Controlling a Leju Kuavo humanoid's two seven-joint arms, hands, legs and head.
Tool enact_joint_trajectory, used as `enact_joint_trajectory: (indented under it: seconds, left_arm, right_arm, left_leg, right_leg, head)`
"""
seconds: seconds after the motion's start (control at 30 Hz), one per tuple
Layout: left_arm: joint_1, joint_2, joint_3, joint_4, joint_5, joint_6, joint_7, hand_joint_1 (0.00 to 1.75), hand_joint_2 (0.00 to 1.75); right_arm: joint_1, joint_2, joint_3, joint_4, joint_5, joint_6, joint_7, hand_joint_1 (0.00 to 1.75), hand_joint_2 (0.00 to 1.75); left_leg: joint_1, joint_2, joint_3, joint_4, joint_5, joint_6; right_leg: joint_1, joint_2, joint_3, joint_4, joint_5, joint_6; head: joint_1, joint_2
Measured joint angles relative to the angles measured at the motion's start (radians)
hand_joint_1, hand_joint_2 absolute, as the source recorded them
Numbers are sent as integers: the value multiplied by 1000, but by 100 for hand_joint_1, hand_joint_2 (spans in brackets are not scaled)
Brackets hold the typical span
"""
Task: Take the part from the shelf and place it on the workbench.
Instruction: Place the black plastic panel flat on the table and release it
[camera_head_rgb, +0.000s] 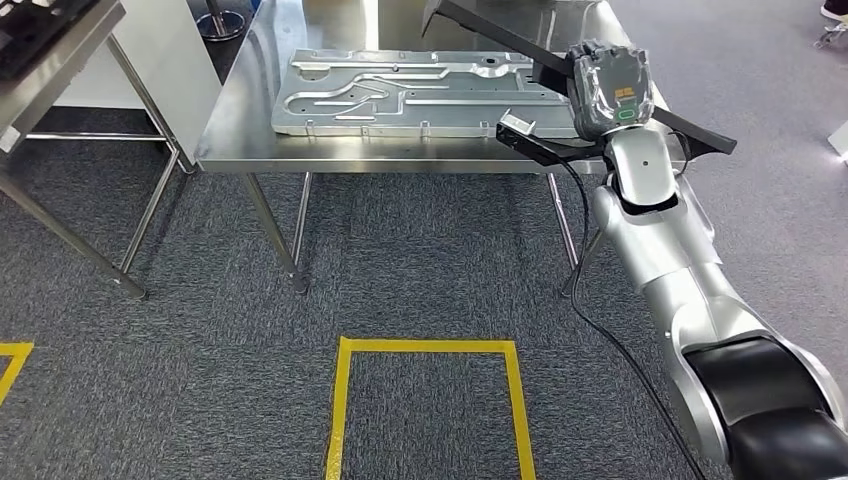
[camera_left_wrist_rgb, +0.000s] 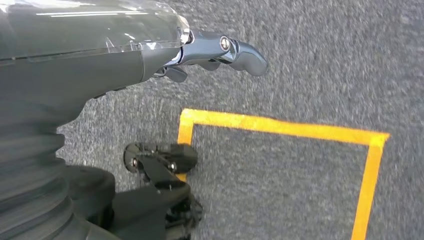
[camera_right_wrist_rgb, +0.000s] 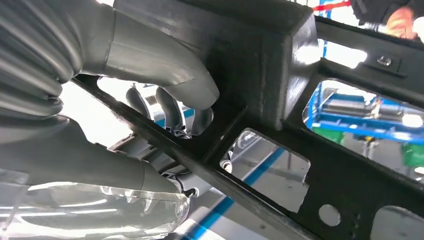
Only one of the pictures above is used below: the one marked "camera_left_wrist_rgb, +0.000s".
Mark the dark grey robot lower body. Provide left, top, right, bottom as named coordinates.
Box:
left=64, top=141, right=204, bottom=240

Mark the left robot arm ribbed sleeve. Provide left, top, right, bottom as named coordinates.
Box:
left=0, top=127, right=122, bottom=240

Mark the yellow floor tape square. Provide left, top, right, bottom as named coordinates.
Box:
left=176, top=108, right=392, bottom=240

